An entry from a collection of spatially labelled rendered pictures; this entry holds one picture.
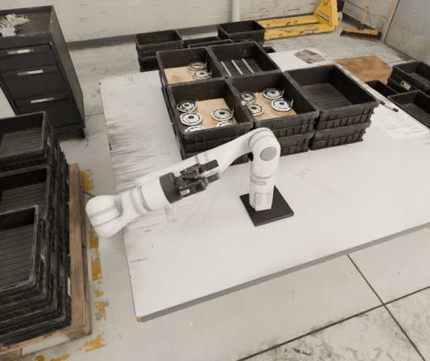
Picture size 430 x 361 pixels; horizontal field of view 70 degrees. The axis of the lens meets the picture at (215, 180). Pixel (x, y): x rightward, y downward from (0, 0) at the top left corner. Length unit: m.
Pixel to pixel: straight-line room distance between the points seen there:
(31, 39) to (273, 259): 2.09
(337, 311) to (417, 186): 0.77
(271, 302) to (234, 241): 0.74
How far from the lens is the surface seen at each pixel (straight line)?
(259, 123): 1.30
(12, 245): 1.65
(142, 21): 4.67
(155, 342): 1.76
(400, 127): 1.91
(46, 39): 2.53
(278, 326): 1.79
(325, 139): 1.56
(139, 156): 1.51
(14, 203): 2.00
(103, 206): 0.80
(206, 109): 1.54
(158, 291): 1.07
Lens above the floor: 1.66
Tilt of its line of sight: 45 degrees down
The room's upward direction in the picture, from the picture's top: straight up
